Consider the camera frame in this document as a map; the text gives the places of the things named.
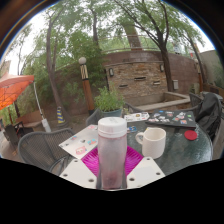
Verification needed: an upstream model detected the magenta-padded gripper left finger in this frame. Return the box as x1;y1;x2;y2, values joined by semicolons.
58;146;101;190

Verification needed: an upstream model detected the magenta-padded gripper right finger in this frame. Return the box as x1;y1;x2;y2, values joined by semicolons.
125;145;166;190

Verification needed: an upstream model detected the pink bottle with white cap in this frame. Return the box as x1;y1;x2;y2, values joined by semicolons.
96;116;129;191

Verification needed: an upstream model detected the silver laptop with stickers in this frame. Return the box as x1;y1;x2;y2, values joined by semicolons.
58;123;100;160

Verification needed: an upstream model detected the white mug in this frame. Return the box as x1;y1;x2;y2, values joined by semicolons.
134;126;167;160

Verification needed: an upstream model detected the small colourful sticker card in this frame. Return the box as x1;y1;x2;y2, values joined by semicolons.
126;124;138;134

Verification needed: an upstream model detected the grey mesh patio chair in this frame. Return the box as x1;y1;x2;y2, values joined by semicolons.
16;127;76;176
85;102;145;127
188;92;205;109

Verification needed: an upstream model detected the white sticker sheet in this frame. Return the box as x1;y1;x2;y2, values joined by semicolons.
123;111;151;123

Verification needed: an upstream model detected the flat round red coaster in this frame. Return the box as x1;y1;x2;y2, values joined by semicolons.
183;129;199;142

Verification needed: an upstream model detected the black laptop with stickers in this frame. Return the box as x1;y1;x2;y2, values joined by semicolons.
145;109;198;130

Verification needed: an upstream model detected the striped traffic cone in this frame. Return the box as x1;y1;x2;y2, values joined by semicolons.
55;105;67;125

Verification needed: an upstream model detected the potted green plant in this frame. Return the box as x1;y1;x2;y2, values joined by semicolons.
93;85;126;119

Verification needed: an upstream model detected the black backpack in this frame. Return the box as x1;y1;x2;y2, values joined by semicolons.
194;91;224;141

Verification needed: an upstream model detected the orange patio umbrella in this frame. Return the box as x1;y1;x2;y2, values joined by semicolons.
0;72;53;134

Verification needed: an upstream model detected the wooden globe lamp post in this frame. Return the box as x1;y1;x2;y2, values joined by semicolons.
77;56;96;116

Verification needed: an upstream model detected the grey wall box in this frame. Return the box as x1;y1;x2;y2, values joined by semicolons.
171;78;180;91

